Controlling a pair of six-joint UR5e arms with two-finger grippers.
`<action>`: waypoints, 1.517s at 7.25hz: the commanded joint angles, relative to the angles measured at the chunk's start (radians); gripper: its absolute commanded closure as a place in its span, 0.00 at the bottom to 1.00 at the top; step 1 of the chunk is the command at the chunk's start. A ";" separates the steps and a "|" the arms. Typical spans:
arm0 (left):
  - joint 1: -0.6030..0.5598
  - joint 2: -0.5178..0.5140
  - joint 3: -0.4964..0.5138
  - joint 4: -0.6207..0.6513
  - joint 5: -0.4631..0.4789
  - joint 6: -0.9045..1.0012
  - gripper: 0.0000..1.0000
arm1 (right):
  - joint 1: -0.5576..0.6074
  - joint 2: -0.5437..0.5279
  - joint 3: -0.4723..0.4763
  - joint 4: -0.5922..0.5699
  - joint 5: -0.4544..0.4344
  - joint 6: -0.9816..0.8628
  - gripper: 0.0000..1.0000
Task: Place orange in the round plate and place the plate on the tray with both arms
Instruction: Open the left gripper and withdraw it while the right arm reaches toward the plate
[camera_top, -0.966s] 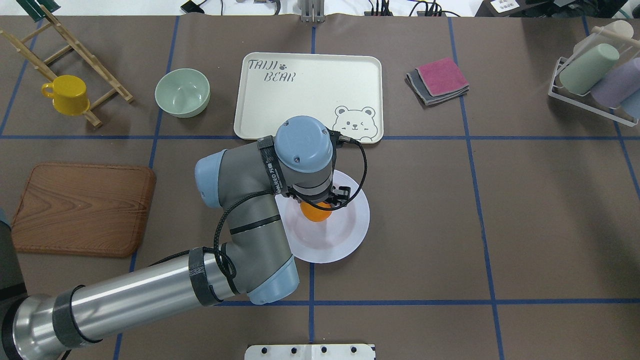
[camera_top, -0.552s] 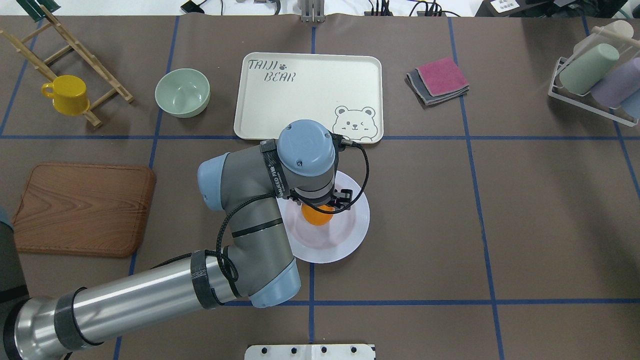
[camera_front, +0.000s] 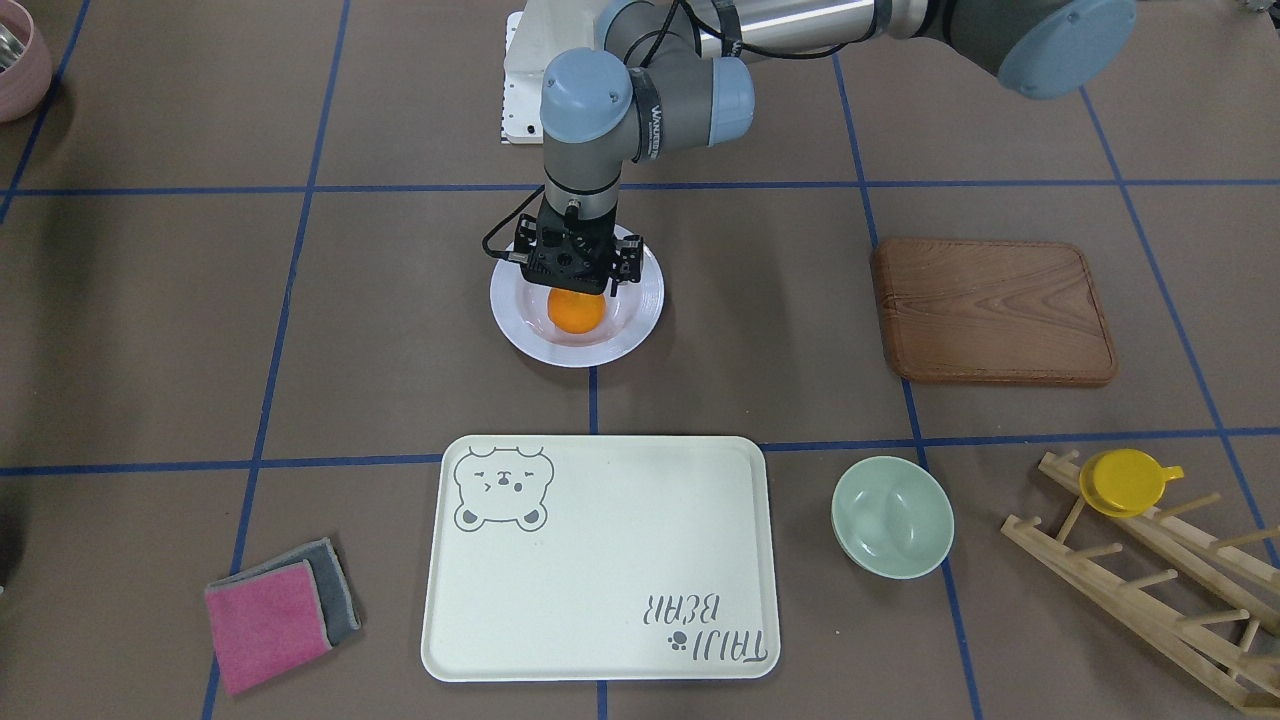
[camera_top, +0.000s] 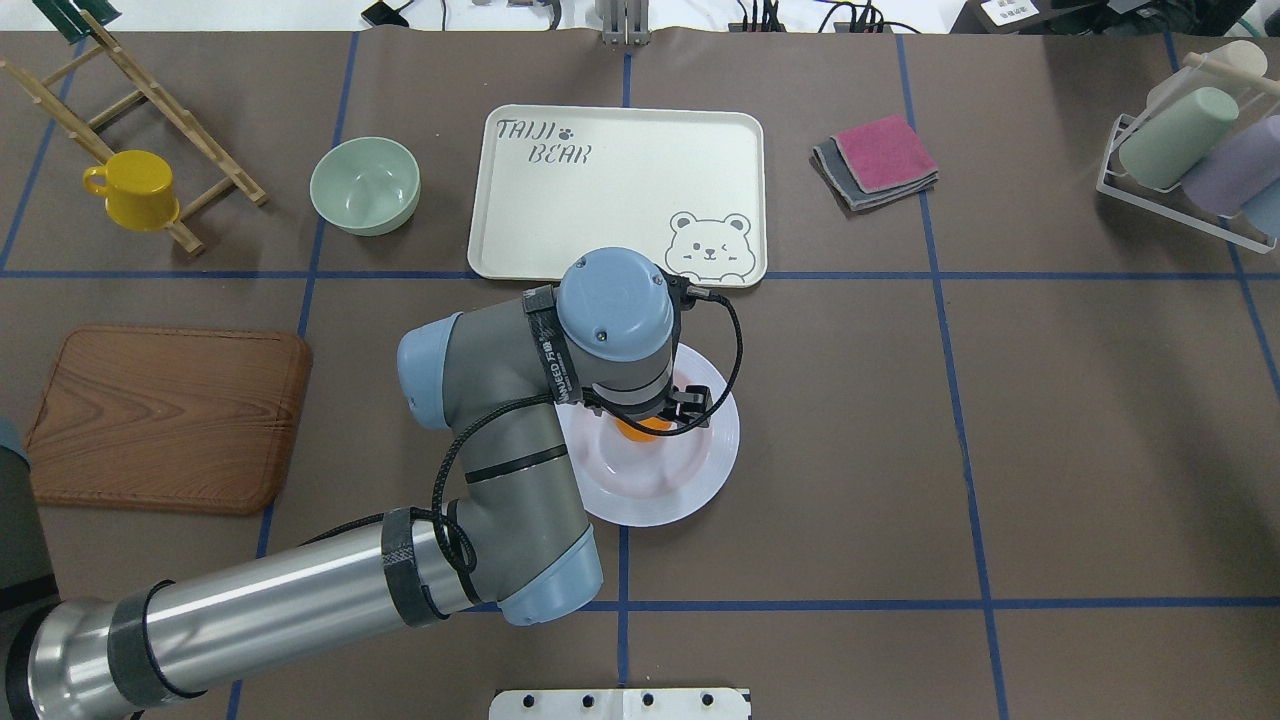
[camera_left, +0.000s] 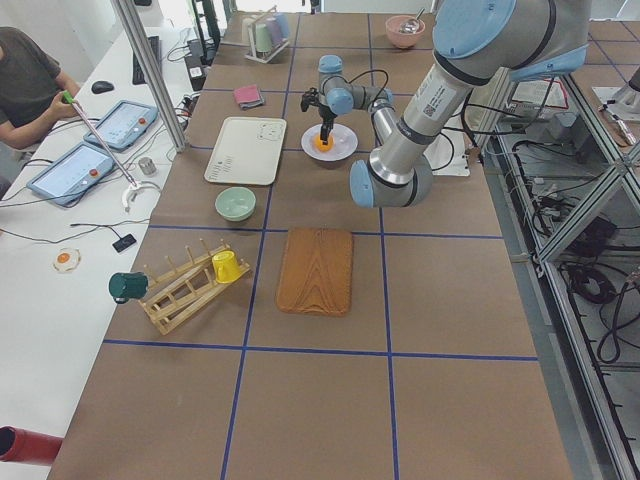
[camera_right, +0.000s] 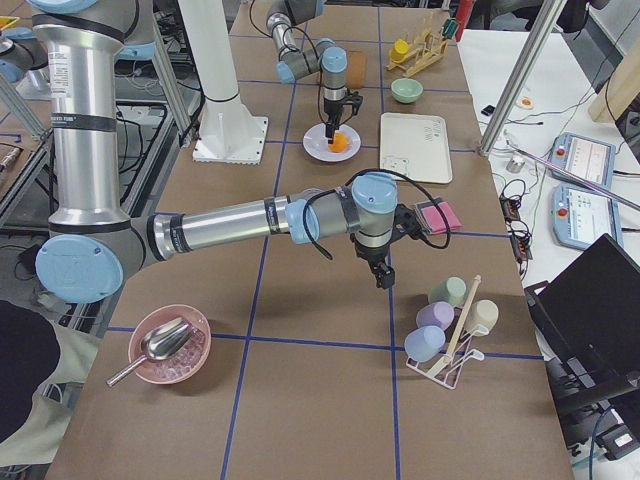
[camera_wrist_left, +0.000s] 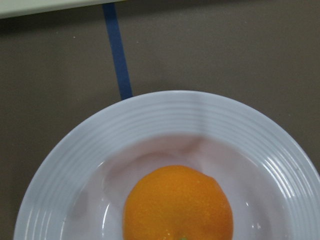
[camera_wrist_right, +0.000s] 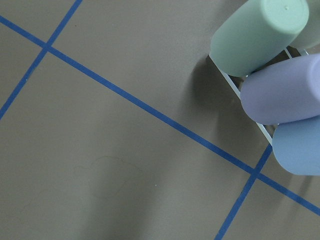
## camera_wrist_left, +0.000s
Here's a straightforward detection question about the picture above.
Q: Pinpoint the orange fruit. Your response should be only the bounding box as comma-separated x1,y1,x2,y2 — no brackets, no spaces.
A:
122,165,234,240

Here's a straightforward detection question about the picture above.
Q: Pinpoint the white round plate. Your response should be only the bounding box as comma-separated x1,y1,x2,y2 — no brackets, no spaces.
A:
14,90,320,240

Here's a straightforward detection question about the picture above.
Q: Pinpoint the cream bear tray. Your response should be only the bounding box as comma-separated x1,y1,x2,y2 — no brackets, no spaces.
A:
0,0,119,19

